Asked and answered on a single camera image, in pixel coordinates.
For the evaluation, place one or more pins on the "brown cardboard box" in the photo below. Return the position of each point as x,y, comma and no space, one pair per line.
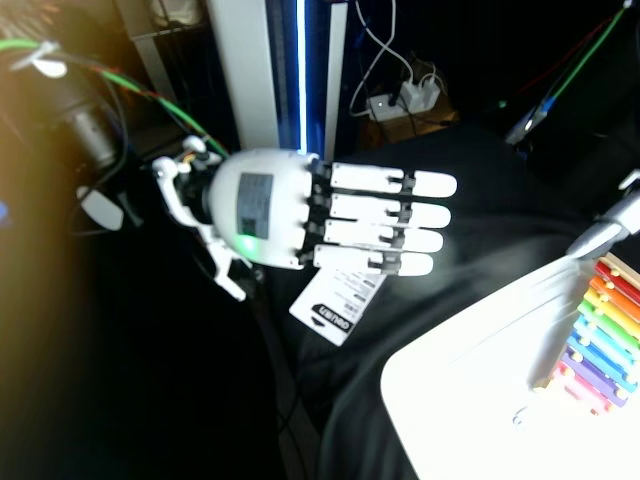
425,127

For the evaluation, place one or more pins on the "white charger plug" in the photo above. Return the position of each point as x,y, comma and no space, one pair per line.
420,92

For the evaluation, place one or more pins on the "white plastic tray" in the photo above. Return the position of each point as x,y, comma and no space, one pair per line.
460,400

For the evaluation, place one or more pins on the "clear blister tool package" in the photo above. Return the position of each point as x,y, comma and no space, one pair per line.
330,310

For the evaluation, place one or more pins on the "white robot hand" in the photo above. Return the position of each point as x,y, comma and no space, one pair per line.
260,210
605,230

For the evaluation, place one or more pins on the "white power strip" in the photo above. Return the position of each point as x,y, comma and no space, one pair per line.
382,107

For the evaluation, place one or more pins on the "black table cloth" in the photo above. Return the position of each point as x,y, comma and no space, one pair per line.
500,165

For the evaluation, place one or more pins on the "white column with blue light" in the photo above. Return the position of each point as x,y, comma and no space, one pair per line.
250,65

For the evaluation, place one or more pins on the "rainbow wooden toy xylophone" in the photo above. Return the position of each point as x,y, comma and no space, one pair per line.
600,330

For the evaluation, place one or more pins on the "grey metal shelf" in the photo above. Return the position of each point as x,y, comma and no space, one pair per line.
145,50

